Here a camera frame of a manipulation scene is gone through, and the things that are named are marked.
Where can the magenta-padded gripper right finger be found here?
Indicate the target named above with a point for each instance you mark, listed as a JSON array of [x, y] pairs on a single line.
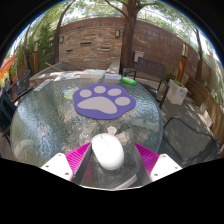
[[148, 159]]

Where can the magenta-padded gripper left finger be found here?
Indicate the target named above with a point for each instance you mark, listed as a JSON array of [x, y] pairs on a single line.
[[77, 159]]

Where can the white computer mouse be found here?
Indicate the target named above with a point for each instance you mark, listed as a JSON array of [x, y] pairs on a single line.
[[108, 151]]

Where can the purple paw-print mouse pad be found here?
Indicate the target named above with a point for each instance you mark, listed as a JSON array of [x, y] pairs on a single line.
[[101, 106]]

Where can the black mesh armchair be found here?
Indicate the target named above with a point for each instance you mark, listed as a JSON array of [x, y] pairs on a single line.
[[200, 130]]

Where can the white square planter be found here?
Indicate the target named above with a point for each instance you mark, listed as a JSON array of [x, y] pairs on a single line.
[[176, 92]]

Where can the green wrapped pack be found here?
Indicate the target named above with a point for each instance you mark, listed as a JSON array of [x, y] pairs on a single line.
[[128, 81]]

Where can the grey printed card strip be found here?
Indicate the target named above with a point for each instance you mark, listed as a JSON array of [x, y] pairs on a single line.
[[43, 85]]

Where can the colourful printed magazine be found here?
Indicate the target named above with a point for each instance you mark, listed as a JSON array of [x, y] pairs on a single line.
[[68, 76]]

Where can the black armchair with cushion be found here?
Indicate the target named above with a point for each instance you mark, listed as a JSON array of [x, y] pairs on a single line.
[[6, 113]]

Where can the small white and blue book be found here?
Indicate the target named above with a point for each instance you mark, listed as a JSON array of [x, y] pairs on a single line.
[[113, 76]]

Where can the black slatted metal chair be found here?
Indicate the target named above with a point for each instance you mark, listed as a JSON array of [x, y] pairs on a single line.
[[150, 68]]

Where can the black metal patio chair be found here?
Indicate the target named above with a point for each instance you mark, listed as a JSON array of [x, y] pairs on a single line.
[[23, 83]]

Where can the grey utility box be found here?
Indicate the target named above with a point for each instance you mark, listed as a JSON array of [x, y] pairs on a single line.
[[138, 56]]

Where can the thin tree trunk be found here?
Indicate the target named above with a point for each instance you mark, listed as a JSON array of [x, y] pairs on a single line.
[[199, 60], [56, 40]]

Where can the large tree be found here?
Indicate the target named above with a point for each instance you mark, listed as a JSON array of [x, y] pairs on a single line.
[[128, 36]]

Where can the wooden lamp post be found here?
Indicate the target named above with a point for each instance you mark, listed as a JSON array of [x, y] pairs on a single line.
[[182, 66], [36, 60]]

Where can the black wall lamp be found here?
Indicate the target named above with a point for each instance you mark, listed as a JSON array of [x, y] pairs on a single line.
[[117, 33], [61, 39]]

